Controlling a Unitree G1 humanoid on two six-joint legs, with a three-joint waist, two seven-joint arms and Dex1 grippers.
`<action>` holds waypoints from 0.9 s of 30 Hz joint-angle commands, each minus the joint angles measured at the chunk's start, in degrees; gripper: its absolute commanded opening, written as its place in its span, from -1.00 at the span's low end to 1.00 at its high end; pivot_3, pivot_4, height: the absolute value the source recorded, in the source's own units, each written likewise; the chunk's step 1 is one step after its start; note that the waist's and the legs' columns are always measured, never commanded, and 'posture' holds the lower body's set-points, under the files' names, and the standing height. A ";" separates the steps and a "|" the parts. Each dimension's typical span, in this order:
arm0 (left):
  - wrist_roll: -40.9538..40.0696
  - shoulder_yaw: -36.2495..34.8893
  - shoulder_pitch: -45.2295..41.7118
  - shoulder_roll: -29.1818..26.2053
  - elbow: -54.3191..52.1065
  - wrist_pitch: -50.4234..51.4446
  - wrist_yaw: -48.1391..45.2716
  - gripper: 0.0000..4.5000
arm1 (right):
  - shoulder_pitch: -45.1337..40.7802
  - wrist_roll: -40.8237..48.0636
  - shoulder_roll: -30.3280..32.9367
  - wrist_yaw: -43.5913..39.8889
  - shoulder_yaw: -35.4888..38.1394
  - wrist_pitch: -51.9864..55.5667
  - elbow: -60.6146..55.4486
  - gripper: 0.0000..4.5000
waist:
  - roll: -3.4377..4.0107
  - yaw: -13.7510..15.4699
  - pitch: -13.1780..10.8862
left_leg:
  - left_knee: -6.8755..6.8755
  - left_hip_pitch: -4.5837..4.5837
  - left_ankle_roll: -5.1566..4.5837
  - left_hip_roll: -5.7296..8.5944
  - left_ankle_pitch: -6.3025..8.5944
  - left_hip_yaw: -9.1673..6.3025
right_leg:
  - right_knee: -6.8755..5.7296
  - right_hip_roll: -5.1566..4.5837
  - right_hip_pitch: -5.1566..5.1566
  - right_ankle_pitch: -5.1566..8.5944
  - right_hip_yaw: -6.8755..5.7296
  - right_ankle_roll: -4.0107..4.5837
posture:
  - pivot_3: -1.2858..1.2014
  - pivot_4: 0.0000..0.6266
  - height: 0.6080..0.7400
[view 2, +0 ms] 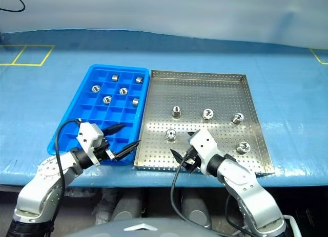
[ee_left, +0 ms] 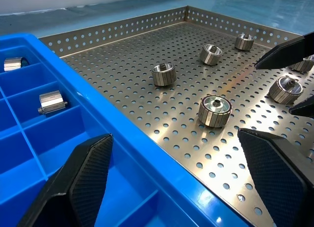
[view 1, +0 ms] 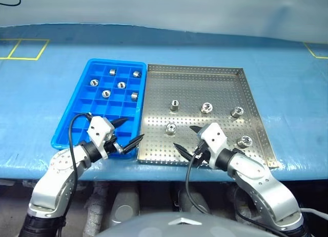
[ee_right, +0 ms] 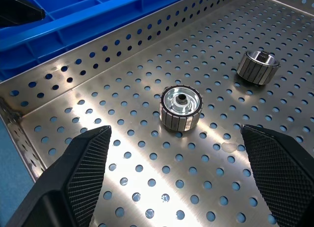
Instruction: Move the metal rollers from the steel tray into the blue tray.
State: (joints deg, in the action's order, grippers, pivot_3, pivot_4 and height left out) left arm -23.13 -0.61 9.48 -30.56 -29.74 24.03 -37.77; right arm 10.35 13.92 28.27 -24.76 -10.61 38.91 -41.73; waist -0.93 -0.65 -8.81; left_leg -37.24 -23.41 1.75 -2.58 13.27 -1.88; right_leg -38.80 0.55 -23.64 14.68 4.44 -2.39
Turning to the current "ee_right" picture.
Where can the metal rotor cylinder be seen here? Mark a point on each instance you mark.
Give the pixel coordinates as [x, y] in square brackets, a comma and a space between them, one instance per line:
[176, 119]

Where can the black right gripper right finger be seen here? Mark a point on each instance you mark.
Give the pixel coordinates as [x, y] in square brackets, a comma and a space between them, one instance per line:
[284, 173]

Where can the blue plastic compartment tray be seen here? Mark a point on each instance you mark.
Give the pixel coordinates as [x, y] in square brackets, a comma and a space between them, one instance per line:
[73, 21]

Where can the perforated stainless steel tray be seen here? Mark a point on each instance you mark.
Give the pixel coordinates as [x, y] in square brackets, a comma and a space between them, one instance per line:
[171, 163]

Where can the silver threaded fitting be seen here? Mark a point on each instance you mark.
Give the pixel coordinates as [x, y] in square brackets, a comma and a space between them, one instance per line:
[252, 70]

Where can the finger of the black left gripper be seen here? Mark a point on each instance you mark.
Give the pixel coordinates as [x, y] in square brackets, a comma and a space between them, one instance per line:
[17, 11]

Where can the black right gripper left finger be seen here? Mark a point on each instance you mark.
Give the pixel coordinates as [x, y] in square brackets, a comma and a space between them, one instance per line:
[73, 178]

